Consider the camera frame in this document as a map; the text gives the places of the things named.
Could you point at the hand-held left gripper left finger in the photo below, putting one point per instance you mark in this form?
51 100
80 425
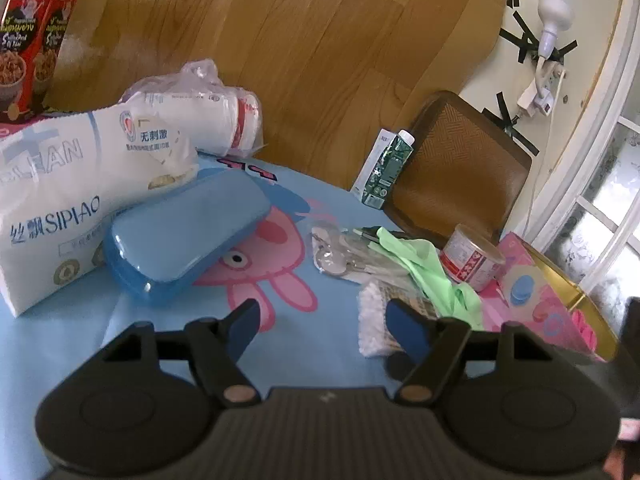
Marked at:
244 327

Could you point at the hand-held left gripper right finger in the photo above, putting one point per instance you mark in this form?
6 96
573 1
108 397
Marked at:
406 331

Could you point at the pack of cotton swabs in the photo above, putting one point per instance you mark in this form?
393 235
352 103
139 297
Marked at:
372 320

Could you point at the blue cartoon tablecloth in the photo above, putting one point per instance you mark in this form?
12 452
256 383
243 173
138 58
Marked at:
300 360

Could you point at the red white tin can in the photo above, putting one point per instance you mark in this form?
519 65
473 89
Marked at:
472 260

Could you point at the scissors in clear packet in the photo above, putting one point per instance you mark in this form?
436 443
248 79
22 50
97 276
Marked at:
335 255

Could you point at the blue glasses case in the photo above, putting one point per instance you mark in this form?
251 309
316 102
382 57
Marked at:
180 235

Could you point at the pink printed box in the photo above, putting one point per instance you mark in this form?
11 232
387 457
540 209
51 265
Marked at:
530 290

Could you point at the green white drink carton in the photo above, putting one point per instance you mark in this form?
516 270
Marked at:
382 170

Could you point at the wooden chair with woven seat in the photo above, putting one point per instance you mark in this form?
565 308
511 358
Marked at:
460 170

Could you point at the gold tray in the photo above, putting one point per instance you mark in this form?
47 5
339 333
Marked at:
575 285

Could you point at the bagged stack of paper cups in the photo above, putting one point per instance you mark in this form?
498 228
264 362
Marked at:
200 115

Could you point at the white tissue pack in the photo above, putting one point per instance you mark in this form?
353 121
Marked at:
55 195

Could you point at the white power strip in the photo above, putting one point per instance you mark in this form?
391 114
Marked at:
537 90

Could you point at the wood-pattern board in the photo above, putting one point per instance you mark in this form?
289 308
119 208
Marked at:
310 50

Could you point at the red snack box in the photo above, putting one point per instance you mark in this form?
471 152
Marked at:
57 35
15 60

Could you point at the white light bulb with socket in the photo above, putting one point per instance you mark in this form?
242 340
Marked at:
554 7

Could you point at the white window frame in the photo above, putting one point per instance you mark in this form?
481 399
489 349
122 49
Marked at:
600 125

